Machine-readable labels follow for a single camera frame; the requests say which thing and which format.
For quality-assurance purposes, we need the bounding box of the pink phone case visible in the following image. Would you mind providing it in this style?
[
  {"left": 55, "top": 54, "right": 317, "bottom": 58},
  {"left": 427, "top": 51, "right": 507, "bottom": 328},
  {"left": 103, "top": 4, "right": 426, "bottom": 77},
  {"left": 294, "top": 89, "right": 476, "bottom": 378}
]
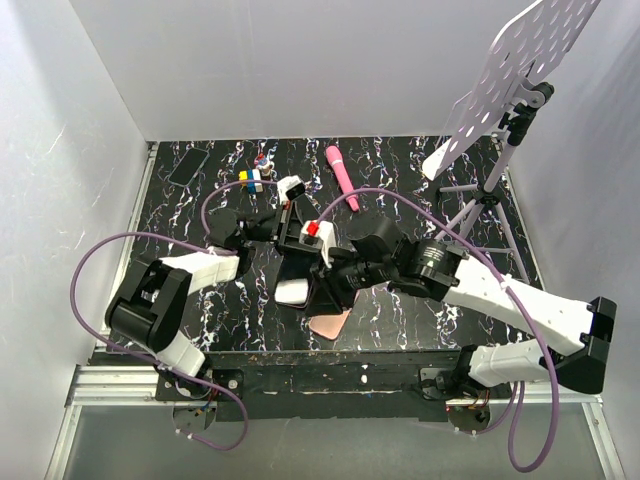
[{"left": 309, "top": 306, "right": 354, "bottom": 341}]

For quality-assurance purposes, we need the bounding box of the purple music stand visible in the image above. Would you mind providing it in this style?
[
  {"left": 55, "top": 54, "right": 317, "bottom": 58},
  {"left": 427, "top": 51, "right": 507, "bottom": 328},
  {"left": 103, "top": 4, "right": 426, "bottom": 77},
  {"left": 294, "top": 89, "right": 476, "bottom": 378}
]
[{"left": 422, "top": 0, "right": 600, "bottom": 282}]

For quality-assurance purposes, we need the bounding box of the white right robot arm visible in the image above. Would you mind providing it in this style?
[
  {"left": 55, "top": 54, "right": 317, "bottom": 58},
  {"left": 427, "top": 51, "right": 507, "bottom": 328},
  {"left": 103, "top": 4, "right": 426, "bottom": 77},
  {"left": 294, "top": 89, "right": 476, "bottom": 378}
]
[{"left": 300, "top": 218, "right": 617, "bottom": 398}]

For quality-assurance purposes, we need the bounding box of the aluminium frame rail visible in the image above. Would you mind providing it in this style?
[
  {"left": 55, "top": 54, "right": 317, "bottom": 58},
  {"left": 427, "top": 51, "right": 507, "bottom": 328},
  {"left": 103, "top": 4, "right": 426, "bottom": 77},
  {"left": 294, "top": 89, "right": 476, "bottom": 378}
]
[{"left": 45, "top": 142, "right": 159, "bottom": 479}]

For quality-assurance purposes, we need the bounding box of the small toy figure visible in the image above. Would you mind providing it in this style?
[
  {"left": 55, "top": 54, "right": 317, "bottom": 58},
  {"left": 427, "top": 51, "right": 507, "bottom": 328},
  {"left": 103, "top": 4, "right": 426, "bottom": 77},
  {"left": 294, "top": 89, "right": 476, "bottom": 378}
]
[{"left": 254, "top": 154, "right": 274, "bottom": 178}]

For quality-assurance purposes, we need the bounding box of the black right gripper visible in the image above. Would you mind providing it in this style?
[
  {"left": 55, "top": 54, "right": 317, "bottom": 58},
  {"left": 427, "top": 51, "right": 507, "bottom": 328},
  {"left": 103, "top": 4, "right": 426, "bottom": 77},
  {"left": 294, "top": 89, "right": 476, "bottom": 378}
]
[{"left": 303, "top": 248, "right": 394, "bottom": 317}]

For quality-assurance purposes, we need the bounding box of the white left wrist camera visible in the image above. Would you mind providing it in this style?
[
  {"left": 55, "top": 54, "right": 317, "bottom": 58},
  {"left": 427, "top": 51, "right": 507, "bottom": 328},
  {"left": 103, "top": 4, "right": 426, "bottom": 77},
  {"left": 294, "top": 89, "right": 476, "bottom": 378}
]
[{"left": 276, "top": 175, "right": 306, "bottom": 205}]

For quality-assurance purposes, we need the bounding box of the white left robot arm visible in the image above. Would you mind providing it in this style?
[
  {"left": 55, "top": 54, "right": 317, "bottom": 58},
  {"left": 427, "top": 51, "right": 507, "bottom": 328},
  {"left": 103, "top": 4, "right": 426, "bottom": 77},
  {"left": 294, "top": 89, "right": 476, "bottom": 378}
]
[{"left": 105, "top": 195, "right": 318, "bottom": 400}]

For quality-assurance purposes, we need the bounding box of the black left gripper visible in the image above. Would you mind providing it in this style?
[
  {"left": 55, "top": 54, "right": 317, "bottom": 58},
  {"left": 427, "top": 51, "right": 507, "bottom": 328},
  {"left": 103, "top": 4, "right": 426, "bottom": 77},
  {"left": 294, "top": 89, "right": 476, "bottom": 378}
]
[{"left": 243, "top": 201, "right": 318, "bottom": 259}]

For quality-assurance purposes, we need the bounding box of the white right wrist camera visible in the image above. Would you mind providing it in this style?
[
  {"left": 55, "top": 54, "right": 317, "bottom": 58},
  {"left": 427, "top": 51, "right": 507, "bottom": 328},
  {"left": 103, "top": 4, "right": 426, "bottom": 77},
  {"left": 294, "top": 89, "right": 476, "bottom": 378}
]
[{"left": 299, "top": 221, "right": 337, "bottom": 268}]

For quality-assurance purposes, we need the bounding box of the black smartphone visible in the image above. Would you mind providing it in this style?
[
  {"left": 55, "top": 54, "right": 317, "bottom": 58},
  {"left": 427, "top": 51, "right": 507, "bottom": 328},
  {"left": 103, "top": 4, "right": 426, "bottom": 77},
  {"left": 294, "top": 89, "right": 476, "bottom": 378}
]
[{"left": 274, "top": 252, "right": 317, "bottom": 310}]

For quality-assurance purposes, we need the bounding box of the pink cylindrical wand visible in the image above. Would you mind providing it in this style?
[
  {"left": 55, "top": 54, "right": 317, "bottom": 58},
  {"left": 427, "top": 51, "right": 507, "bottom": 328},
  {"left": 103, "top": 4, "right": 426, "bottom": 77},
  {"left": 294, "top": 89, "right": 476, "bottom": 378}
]
[{"left": 325, "top": 145, "right": 360, "bottom": 212}]

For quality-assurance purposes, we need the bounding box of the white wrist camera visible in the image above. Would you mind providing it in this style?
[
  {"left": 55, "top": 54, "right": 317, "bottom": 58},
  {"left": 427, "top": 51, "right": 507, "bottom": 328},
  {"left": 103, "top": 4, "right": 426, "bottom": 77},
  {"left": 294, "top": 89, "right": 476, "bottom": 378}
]
[
  {"left": 299, "top": 221, "right": 337, "bottom": 268},
  {"left": 276, "top": 175, "right": 306, "bottom": 205}
]

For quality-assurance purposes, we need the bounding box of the dark phone blue case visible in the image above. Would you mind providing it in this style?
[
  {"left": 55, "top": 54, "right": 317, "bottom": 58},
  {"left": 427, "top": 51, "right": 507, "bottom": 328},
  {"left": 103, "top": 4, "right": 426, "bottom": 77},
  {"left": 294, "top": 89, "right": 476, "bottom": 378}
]
[{"left": 168, "top": 148, "right": 209, "bottom": 188}]

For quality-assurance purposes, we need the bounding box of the colourful toy block stack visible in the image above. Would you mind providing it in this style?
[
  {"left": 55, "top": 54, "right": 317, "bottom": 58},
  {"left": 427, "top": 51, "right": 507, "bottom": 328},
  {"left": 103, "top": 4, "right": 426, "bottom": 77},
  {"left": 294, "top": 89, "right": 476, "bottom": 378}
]
[{"left": 238, "top": 169, "right": 263, "bottom": 195}]

